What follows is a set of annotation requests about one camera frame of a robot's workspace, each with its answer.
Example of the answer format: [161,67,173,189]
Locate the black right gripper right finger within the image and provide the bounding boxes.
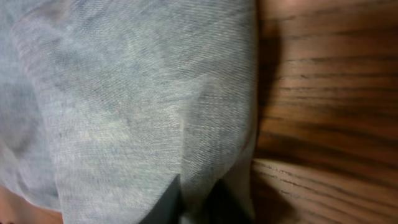
[198,180,253,224]

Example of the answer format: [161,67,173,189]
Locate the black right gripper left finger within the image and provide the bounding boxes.
[139,175,182,224]

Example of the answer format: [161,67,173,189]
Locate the light blue denim jeans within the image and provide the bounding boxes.
[1,0,257,223]

